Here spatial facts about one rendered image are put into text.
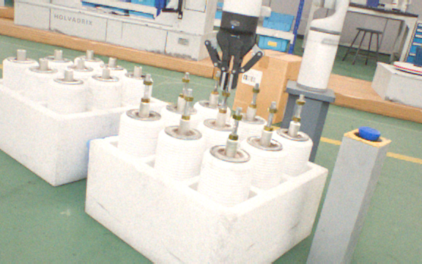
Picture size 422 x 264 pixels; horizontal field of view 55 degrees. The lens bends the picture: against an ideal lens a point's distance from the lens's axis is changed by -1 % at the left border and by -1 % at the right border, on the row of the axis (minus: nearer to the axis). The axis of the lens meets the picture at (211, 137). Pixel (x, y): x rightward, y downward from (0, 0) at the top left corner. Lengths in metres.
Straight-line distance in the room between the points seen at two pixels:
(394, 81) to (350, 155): 2.04
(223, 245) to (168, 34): 2.31
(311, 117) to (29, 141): 0.79
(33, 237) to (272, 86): 1.33
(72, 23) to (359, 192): 2.67
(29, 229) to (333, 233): 0.62
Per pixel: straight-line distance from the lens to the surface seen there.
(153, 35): 2.92
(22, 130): 1.19
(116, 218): 0.90
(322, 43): 1.24
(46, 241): 0.90
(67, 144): 1.07
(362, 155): 0.80
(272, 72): 1.93
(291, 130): 0.92
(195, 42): 2.84
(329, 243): 0.88
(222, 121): 0.88
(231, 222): 0.68
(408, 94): 2.85
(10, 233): 0.93
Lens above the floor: 0.51
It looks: 19 degrees down
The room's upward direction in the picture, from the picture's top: 10 degrees clockwise
